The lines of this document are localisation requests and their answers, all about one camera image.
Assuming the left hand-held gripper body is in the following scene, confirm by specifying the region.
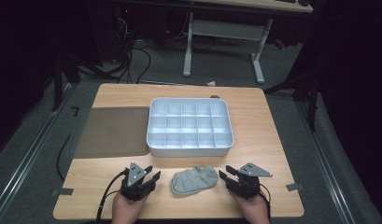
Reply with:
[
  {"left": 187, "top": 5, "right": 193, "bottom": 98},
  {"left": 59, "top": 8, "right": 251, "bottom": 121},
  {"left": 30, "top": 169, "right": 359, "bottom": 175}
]
[{"left": 120, "top": 161, "right": 157, "bottom": 202}]

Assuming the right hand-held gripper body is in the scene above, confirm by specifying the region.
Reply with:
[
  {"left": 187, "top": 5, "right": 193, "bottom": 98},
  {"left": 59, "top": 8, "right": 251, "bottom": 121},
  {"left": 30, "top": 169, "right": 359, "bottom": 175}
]
[{"left": 226, "top": 161, "right": 273, "bottom": 200}]

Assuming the grey sock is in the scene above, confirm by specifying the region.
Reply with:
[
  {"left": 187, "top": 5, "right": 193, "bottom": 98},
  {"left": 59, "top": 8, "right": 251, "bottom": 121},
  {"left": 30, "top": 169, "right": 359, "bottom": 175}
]
[{"left": 170, "top": 165, "right": 219, "bottom": 196}]

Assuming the person's left hand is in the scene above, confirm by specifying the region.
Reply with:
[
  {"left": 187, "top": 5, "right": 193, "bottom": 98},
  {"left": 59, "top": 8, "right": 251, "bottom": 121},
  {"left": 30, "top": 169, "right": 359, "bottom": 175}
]
[{"left": 111, "top": 193, "right": 149, "bottom": 224}]

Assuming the person's right hand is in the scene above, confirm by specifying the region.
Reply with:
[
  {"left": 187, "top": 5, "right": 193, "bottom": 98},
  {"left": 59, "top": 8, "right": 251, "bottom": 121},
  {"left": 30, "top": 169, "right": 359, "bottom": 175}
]
[{"left": 229, "top": 189, "right": 271, "bottom": 224}]

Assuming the white compartment storage box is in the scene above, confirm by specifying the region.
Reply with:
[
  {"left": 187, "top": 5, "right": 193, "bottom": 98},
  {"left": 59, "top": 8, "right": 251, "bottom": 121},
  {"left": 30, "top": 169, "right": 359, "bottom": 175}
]
[{"left": 146, "top": 97, "right": 234, "bottom": 158}]

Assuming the black metal stand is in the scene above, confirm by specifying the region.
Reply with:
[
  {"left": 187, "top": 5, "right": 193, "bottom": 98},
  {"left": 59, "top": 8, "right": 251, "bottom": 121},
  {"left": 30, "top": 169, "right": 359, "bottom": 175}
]
[
  {"left": 51, "top": 52, "right": 84, "bottom": 112},
  {"left": 264, "top": 71, "right": 320, "bottom": 132}
]

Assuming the white metal-framed desk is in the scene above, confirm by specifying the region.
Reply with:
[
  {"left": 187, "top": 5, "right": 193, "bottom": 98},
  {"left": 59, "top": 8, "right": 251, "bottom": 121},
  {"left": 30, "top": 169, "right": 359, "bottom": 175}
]
[{"left": 182, "top": 0, "right": 314, "bottom": 85}]

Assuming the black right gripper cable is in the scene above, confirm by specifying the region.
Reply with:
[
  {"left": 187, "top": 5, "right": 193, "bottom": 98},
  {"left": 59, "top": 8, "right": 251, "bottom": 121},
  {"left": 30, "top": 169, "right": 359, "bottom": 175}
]
[{"left": 258, "top": 182, "right": 273, "bottom": 222}]

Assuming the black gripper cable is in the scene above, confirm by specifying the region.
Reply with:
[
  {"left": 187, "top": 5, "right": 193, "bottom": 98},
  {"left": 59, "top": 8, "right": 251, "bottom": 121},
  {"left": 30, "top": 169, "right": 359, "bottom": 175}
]
[
  {"left": 95, "top": 168, "right": 131, "bottom": 224},
  {"left": 258, "top": 182, "right": 273, "bottom": 222}
]

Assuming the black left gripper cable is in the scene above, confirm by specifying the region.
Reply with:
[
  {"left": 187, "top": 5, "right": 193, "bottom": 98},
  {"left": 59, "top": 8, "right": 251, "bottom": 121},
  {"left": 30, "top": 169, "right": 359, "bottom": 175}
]
[{"left": 95, "top": 168, "right": 131, "bottom": 224}]

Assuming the metal floor rail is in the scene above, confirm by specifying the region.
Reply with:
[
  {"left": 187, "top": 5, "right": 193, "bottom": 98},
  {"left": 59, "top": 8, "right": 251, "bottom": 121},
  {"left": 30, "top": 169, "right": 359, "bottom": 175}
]
[
  {"left": 0, "top": 83, "right": 75, "bottom": 218},
  {"left": 295, "top": 101, "right": 356, "bottom": 224}
]

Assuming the black cable beside table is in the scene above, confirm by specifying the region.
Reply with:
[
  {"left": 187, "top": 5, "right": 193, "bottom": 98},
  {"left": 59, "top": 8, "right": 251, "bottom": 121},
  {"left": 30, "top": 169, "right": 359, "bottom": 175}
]
[{"left": 56, "top": 133, "right": 73, "bottom": 182}]

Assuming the bundle of black floor cables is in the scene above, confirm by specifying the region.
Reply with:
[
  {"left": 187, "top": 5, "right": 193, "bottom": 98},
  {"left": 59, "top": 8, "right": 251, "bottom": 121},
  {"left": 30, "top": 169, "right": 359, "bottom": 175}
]
[{"left": 115, "top": 17, "right": 152, "bottom": 85}]

